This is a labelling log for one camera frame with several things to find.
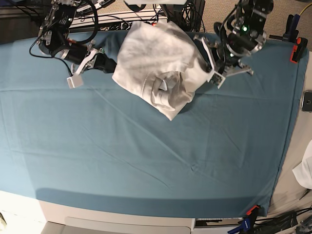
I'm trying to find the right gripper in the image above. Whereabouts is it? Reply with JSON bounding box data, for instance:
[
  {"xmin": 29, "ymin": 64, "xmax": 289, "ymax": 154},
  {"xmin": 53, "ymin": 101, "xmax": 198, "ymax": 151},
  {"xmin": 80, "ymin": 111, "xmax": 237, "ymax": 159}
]
[{"xmin": 62, "ymin": 42, "xmax": 117, "ymax": 76}]

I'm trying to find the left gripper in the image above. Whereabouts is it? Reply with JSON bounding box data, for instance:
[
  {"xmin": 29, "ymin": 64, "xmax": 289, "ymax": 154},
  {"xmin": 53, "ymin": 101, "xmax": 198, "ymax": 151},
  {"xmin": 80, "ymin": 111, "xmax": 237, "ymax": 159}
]
[{"xmin": 194, "ymin": 34, "xmax": 254, "ymax": 77}]

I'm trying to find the white T-shirt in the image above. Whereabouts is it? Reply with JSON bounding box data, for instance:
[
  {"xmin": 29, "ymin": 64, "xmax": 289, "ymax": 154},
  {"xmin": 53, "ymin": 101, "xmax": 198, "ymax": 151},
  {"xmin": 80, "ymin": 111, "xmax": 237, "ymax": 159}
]
[{"xmin": 112, "ymin": 21, "xmax": 211, "ymax": 120}]

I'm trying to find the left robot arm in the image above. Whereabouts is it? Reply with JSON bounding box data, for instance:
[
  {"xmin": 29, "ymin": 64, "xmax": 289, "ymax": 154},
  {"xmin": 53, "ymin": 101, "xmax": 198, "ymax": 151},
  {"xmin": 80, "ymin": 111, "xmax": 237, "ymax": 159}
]
[{"xmin": 195, "ymin": 0, "xmax": 273, "ymax": 77}]

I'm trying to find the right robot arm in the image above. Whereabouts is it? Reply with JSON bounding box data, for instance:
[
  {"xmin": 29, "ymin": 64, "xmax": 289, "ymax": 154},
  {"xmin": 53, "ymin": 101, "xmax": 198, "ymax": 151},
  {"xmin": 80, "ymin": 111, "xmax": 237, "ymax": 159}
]
[{"xmin": 29, "ymin": 0, "xmax": 117, "ymax": 77}]

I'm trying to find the black power strip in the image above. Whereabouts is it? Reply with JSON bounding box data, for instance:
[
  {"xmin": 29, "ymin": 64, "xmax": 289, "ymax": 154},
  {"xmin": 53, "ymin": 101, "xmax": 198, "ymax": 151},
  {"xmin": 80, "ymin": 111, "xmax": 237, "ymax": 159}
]
[{"xmin": 107, "ymin": 21, "xmax": 158, "ymax": 31}]

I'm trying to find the blue black clamp top right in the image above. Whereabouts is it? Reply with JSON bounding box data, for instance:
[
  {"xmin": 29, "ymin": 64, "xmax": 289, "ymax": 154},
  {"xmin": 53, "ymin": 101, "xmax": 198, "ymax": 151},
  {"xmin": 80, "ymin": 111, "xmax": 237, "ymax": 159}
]
[{"xmin": 269, "ymin": 14, "xmax": 300, "ymax": 43}]

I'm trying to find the blue black clamp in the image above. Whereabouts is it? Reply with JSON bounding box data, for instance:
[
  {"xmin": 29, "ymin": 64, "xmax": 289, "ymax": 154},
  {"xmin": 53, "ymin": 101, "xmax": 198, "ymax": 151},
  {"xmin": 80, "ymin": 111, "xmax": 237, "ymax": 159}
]
[
  {"xmin": 269, "ymin": 14, "xmax": 300, "ymax": 43},
  {"xmin": 227, "ymin": 215, "xmax": 257, "ymax": 234}
]

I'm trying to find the orange black clamp top right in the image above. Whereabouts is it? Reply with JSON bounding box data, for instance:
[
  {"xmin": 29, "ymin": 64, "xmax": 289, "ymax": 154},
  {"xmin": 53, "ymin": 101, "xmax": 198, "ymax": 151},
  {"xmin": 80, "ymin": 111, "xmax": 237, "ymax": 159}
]
[{"xmin": 290, "ymin": 37, "xmax": 308, "ymax": 63}]

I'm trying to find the orange black clamp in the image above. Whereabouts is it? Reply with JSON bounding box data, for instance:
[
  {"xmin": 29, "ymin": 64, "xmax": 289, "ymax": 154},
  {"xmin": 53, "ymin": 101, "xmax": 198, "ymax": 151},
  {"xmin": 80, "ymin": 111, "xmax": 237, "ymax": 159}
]
[
  {"xmin": 246, "ymin": 205, "xmax": 261, "ymax": 217},
  {"xmin": 290, "ymin": 37, "xmax": 308, "ymax": 63}
]

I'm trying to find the teal table cloth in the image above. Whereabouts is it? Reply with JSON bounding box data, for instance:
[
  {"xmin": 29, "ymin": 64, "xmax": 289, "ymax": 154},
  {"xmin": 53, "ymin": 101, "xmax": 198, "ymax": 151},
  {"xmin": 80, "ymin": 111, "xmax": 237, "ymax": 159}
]
[{"xmin": 0, "ymin": 39, "xmax": 309, "ymax": 218}]

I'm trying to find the silver device at right edge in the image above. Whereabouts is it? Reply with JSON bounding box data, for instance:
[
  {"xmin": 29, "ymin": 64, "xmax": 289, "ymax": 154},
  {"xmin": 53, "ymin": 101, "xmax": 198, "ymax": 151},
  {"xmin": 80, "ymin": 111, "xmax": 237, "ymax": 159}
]
[{"xmin": 301, "ymin": 90, "xmax": 312, "ymax": 113}]

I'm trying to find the white cloth at right edge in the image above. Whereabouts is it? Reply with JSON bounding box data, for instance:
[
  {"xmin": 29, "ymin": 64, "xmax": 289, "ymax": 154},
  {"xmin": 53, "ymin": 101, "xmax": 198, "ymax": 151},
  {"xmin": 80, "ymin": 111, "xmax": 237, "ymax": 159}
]
[{"xmin": 292, "ymin": 152, "xmax": 312, "ymax": 190}]

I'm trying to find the orange black clamp bottom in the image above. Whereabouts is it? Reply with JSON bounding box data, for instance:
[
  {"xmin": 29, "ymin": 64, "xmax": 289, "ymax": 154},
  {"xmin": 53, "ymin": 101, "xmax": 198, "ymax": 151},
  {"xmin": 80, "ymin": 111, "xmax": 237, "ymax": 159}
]
[{"xmin": 246, "ymin": 205, "xmax": 261, "ymax": 217}]

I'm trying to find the blue black clamp bottom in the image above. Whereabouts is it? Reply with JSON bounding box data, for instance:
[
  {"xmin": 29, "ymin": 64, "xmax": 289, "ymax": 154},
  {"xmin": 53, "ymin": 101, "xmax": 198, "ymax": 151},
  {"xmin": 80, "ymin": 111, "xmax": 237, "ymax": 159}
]
[{"xmin": 227, "ymin": 215, "xmax": 257, "ymax": 234}]

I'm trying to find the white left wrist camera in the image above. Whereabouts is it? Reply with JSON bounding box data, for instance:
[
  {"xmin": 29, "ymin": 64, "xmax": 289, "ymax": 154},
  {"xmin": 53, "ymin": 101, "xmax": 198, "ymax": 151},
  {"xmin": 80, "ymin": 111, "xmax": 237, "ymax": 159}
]
[{"xmin": 207, "ymin": 71, "xmax": 226, "ymax": 89}]

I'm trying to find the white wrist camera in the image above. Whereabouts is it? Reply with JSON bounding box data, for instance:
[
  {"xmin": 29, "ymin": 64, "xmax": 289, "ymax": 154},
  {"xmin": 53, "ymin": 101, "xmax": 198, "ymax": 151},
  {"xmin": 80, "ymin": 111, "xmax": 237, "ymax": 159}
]
[
  {"xmin": 66, "ymin": 75, "xmax": 83, "ymax": 89},
  {"xmin": 207, "ymin": 71, "xmax": 226, "ymax": 89}
]

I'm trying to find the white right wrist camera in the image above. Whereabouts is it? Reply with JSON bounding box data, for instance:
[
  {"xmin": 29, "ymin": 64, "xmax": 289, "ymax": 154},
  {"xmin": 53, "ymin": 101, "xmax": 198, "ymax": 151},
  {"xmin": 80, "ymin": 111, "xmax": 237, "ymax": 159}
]
[{"xmin": 66, "ymin": 75, "xmax": 83, "ymax": 89}]

